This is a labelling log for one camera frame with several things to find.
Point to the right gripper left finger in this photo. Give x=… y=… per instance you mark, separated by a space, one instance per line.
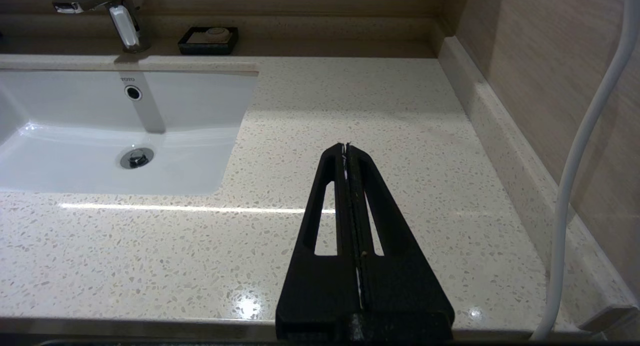
x=327 y=286

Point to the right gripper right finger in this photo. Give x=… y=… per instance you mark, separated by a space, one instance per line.
x=400 y=286

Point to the chrome sink drain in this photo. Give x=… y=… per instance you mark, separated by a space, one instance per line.
x=136 y=158

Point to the black soap dish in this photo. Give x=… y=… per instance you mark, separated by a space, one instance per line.
x=198 y=48

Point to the sink overflow hole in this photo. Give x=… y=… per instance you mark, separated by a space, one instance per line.
x=133 y=93

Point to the round beige soap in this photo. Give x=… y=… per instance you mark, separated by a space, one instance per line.
x=218 y=34

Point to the white sink basin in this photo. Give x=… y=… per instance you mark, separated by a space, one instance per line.
x=75 y=156

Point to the chrome faucet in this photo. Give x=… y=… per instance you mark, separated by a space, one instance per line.
x=126 y=28

